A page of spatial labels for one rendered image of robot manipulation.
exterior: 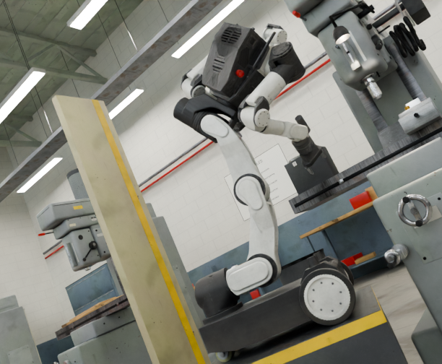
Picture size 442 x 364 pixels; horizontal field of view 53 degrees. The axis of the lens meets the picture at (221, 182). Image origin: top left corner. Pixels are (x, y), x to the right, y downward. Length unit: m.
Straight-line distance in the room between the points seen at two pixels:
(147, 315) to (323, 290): 1.43
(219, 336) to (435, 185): 1.02
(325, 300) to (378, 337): 0.21
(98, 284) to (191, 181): 2.76
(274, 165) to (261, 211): 5.31
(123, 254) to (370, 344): 1.71
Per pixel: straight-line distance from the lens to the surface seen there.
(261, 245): 1.93
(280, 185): 7.16
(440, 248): 1.86
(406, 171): 2.02
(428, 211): 1.72
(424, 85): 2.67
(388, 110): 2.69
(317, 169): 2.36
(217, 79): 1.99
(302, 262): 3.79
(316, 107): 6.95
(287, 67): 1.92
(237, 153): 1.98
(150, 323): 2.85
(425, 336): 2.04
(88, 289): 9.40
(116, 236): 2.90
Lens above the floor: 0.68
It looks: 12 degrees up
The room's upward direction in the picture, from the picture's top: 25 degrees counter-clockwise
